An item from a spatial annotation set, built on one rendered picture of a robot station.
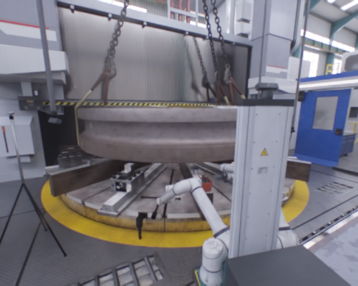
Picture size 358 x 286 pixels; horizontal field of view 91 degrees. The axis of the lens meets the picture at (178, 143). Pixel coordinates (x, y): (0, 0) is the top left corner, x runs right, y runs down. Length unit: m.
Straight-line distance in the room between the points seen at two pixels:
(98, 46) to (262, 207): 5.20
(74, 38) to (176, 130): 3.70
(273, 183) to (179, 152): 1.80
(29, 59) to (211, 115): 2.82
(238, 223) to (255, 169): 0.37
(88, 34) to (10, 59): 2.48
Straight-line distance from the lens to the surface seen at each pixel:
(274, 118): 1.21
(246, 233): 1.40
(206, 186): 2.31
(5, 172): 5.90
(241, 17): 8.24
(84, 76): 5.43
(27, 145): 5.24
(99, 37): 5.69
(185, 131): 2.94
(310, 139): 7.26
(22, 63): 3.61
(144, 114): 2.86
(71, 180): 3.62
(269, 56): 6.71
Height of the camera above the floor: 1.73
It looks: 11 degrees down
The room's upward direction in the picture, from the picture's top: straight up
